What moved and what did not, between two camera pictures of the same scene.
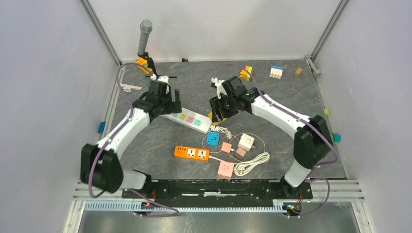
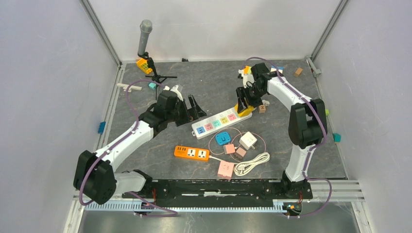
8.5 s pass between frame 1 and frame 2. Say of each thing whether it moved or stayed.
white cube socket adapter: stayed
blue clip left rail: stayed
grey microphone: stayed
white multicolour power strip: moved
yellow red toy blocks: stayed
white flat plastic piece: stayed
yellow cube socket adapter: moved
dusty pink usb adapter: stayed
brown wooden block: stayed
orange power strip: stayed
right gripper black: moved
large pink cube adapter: stayed
